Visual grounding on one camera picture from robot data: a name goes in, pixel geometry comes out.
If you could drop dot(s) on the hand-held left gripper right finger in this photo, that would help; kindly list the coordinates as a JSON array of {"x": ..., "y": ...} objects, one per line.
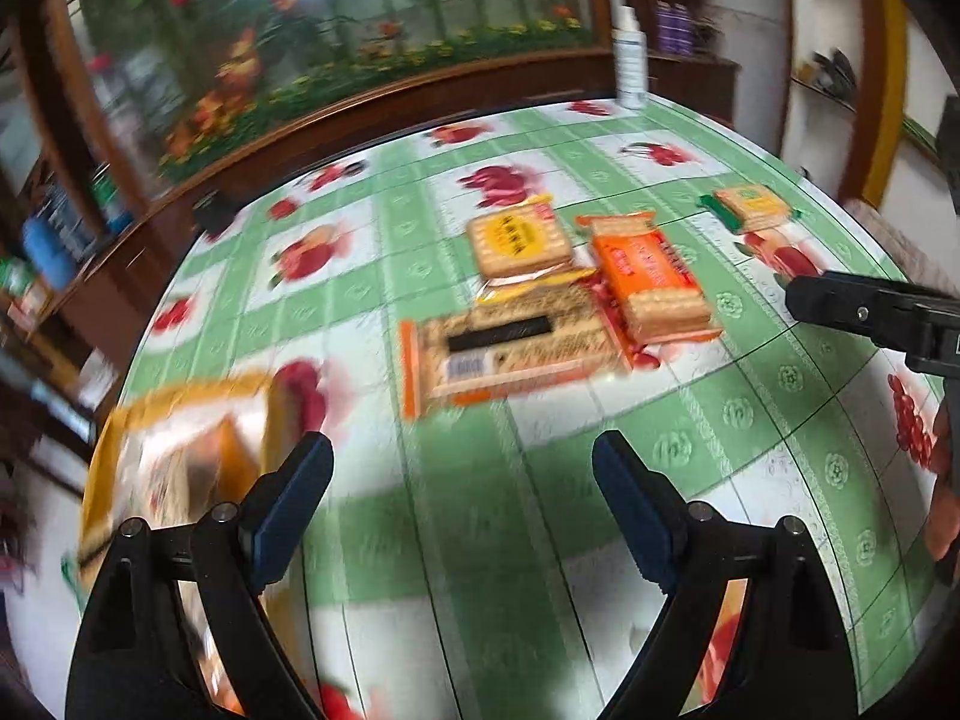
[{"x": 637, "y": 510}]

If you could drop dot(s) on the green blue packet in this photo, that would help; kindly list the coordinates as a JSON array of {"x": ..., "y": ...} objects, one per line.
[{"x": 111, "y": 202}]

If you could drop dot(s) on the green fruit print tablecloth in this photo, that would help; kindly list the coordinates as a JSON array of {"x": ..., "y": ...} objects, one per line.
[{"x": 525, "y": 540}]

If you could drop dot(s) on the white spray bottle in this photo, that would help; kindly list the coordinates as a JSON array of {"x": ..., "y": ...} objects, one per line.
[{"x": 630, "y": 52}]

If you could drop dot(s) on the floral glass panel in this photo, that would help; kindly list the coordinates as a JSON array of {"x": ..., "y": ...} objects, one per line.
[{"x": 300, "y": 30}]

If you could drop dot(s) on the large orange cracker packet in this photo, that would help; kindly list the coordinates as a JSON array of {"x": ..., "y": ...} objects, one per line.
[{"x": 510, "y": 349}]

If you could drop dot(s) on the green biscuit packet yellow label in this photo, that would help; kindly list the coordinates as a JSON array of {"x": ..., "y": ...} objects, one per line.
[{"x": 750, "y": 204}]

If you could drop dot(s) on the blue bottle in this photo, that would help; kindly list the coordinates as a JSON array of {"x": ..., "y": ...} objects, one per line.
[{"x": 46, "y": 255}]

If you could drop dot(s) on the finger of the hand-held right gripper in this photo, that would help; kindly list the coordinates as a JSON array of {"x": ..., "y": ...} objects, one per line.
[{"x": 847, "y": 304}]

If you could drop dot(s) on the dark shoes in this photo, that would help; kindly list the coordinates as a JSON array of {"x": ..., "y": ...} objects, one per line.
[{"x": 834, "y": 75}]

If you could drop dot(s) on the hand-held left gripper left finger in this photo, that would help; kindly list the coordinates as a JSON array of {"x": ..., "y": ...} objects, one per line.
[{"x": 289, "y": 510}]

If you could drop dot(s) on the yellow cardboard box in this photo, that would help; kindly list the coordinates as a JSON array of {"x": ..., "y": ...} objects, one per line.
[{"x": 105, "y": 465}]

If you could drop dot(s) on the small black box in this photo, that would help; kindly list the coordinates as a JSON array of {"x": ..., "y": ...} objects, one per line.
[{"x": 214, "y": 216}]

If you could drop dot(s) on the green bag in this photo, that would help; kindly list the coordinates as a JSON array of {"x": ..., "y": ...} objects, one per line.
[{"x": 15, "y": 277}]

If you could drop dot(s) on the person's right hand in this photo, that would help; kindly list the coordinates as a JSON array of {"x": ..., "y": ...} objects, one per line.
[{"x": 946, "y": 480}]

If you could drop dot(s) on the purple bottle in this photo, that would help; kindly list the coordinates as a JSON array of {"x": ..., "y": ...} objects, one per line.
[
  {"x": 664, "y": 28},
  {"x": 683, "y": 28}
]

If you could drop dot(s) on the orange black-striped biscuit packet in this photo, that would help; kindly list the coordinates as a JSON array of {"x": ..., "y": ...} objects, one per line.
[{"x": 240, "y": 457}]

